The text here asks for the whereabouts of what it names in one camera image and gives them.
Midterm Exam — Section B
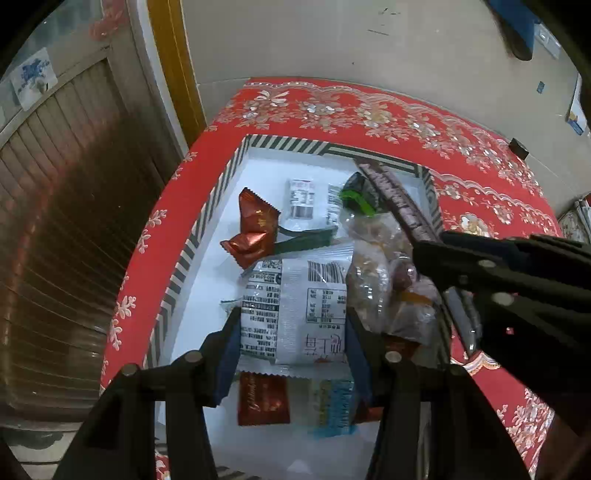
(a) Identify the clear bag of red dates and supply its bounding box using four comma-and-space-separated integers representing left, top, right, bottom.
385, 256, 441, 345

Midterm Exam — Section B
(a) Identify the blue white snack packet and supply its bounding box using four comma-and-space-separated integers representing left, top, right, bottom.
287, 379, 358, 439

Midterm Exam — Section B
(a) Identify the long brown chocolate bar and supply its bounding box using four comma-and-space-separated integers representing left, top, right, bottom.
356, 160, 444, 245

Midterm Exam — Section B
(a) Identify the clear bag of brown snacks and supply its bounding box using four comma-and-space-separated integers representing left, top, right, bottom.
341, 211, 418, 333

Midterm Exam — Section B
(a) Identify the black green snack packet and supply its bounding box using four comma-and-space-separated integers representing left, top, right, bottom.
339, 172, 381, 217

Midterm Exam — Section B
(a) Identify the white strawberry snack packet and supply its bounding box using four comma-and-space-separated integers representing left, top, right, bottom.
240, 241, 355, 366

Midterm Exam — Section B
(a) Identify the small white snack packet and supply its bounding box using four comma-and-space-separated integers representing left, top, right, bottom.
288, 179, 315, 220

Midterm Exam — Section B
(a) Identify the red foil snack packet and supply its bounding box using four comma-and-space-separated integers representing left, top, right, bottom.
221, 188, 280, 269

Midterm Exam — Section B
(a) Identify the round cake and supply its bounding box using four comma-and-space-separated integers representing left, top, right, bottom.
221, 298, 242, 316

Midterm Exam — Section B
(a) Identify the dark green snack packet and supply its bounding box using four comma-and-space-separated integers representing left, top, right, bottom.
273, 226, 338, 255

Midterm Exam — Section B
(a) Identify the red floral tablecloth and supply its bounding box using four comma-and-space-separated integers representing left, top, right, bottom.
98, 78, 565, 480

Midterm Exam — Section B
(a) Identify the small black box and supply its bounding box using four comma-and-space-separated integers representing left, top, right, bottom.
509, 138, 530, 161

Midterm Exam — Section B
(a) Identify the wooden slatted door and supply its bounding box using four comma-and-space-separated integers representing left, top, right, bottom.
0, 59, 184, 416

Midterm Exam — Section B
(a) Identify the blue picture on door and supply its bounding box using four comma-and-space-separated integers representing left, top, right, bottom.
9, 48, 58, 111

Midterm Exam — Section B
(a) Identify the blue white wall paper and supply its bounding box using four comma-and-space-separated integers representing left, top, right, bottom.
566, 74, 587, 136

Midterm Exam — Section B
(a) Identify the yellow door frame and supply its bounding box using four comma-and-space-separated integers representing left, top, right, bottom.
147, 0, 206, 147

